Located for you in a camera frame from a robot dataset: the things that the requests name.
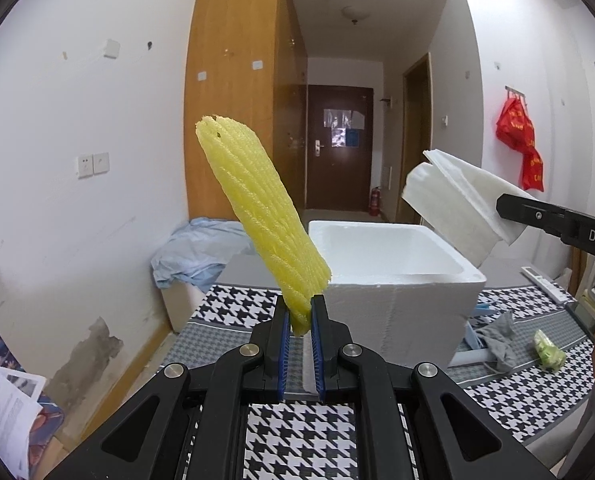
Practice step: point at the white remote control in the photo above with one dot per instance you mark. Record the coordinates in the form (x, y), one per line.
(547, 285)

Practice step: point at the paper notices on door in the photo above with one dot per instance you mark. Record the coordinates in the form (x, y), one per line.
(345, 125)

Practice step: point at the wall hook rack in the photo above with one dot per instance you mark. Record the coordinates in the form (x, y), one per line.
(516, 90)

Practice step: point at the blue face mask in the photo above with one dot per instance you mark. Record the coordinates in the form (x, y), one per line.
(472, 335)

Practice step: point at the houndstooth tablecloth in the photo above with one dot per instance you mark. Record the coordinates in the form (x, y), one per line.
(502, 410)

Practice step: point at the dark brown entrance door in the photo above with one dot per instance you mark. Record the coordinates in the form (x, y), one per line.
(322, 180)

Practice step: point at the white foam sheet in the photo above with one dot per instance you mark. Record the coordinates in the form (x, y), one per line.
(457, 195)

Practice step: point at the green and white packet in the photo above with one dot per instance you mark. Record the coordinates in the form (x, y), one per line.
(550, 351)

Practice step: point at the wooden side door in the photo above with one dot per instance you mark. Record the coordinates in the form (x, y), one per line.
(417, 135)

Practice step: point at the white styrofoam box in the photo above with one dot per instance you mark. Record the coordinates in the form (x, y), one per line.
(402, 310)

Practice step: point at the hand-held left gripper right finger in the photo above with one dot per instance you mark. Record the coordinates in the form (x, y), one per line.
(318, 355)

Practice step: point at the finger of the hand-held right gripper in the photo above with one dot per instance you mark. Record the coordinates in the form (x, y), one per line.
(532, 212)

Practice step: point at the light blue cloth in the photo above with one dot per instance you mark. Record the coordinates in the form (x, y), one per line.
(197, 250)

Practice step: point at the white wall socket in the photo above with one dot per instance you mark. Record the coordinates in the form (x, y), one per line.
(84, 166)

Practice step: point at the white wall junction box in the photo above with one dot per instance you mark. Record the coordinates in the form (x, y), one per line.
(111, 49)

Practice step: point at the red plastic bags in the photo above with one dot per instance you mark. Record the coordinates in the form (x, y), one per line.
(517, 130)

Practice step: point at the wooden wardrobe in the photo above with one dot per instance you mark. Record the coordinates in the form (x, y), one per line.
(237, 85)

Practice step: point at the white paper sheets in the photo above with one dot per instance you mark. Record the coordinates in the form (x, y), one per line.
(2, 405)

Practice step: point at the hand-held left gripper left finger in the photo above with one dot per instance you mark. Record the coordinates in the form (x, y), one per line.
(283, 355)

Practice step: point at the red fire extinguisher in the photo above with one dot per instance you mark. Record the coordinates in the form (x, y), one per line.
(374, 201)

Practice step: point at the yellow foam net sleeve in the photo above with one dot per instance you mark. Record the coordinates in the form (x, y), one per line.
(267, 210)

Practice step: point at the grey cloth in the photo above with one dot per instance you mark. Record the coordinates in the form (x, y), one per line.
(497, 340)

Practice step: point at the ceiling lamp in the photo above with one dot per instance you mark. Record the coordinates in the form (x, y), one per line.
(351, 14)

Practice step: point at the white wall switch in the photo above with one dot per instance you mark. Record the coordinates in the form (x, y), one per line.
(101, 162)

